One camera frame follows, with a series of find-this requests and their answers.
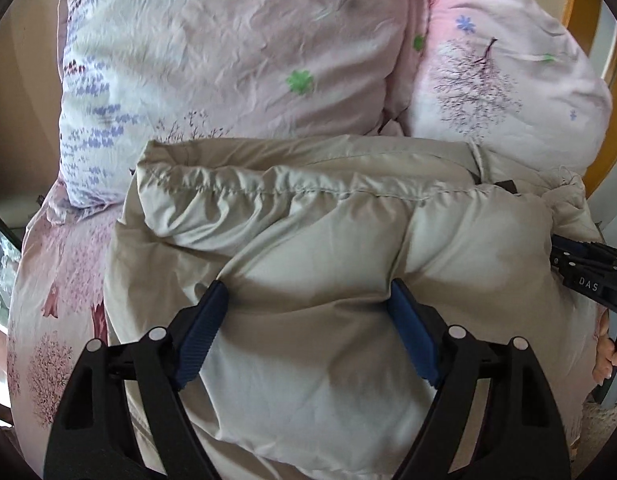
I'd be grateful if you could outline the beige puffer jacket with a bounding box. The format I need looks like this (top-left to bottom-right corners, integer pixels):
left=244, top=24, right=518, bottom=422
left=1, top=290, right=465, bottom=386
left=103, top=136, right=599, bottom=479

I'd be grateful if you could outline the person's right hand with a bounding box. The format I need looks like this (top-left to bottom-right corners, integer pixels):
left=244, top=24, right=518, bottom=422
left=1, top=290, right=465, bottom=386
left=592, top=310, right=617, bottom=386

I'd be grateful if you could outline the pink cherry blossom bedsheet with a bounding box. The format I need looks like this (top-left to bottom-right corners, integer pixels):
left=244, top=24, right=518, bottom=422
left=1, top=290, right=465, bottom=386
left=7, top=180, right=121, bottom=472

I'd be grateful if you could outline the small pink floral pillow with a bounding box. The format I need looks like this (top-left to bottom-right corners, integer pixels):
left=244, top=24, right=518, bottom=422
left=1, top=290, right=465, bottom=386
left=387, top=0, right=600, bottom=174

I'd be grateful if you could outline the large pink floral pillow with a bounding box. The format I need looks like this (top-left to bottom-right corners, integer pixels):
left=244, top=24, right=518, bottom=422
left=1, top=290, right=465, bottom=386
left=58, top=0, right=424, bottom=209

